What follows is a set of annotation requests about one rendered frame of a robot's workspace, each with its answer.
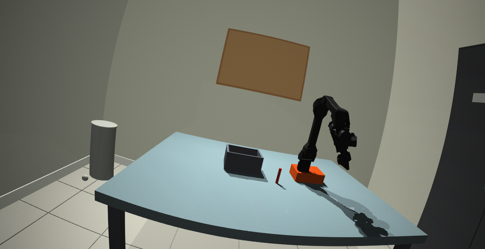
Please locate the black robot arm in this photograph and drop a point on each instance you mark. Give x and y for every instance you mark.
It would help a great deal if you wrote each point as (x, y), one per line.
(339, 130)

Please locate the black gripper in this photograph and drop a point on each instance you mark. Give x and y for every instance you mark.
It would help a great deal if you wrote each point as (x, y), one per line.
(344, 157)

